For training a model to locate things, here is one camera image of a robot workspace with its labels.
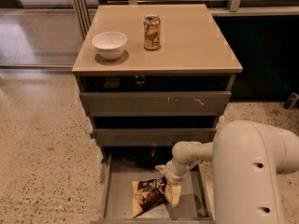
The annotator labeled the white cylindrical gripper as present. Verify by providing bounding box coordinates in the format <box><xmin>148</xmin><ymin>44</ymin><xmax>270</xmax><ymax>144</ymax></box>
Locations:
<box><xmin>155</xmin><ymin>161</ymin><xmax>190</xmax><ymax>207</ymax></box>

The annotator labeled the grey drawer cabinet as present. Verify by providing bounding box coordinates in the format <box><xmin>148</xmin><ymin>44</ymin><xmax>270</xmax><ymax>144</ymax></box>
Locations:
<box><xmin>73</xmin><ymin>5</ymin><xmax>242</xmax><ymax>154</ymax></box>

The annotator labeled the brown chip bag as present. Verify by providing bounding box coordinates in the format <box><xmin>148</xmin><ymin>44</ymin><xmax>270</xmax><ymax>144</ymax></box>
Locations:
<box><xmin>132</xmin><ymin>177</ymin><xmax>167</xmax><ymax>217</ymax></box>

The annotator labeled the bottom open grey drawer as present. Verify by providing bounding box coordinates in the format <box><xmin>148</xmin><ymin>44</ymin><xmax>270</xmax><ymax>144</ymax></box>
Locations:
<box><xmin>91</xmin><ymin>150</ymin><xmax>215</xmax><ymax>224</ymax></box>

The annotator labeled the small dark floor object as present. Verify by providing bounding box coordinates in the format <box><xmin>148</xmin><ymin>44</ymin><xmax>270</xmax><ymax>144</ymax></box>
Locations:
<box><xmin>283</xmin><ymin>92</ymin><xmax>299</xmax><ymax>110</ymax></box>

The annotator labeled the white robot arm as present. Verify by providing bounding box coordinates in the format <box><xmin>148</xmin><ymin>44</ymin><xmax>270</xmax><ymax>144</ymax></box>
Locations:
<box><xmin>156</xmin><ymin>120</ymin><xmax>299</xmax><ymax>224</ymax></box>

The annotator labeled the gold soda can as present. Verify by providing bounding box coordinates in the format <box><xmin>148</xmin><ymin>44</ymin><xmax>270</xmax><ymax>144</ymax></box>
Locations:
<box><xmin>143</xmin><ymin>14</ymin><xmax>161</xmax><ymax>50</ymax></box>

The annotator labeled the middle grey drawer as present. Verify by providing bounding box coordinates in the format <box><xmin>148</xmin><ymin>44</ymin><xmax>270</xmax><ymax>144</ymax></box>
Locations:
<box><xmin>91</xmin><ymin>128</ymin><xmax>216</xmax><ymax>147</ymax></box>

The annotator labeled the top grey drawer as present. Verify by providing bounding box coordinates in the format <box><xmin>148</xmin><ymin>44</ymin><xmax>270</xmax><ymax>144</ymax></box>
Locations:
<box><xmin>79</xmin><ymin>91</ymin><xmax>231</xmax><ymax>117</ymax></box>

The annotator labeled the white ceramic bowl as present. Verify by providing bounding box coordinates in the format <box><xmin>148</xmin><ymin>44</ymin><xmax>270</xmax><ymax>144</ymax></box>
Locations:
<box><xmin>92</xmin><ymin>32</ymin><xmax>127</xmax><ymax>61</ymax></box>

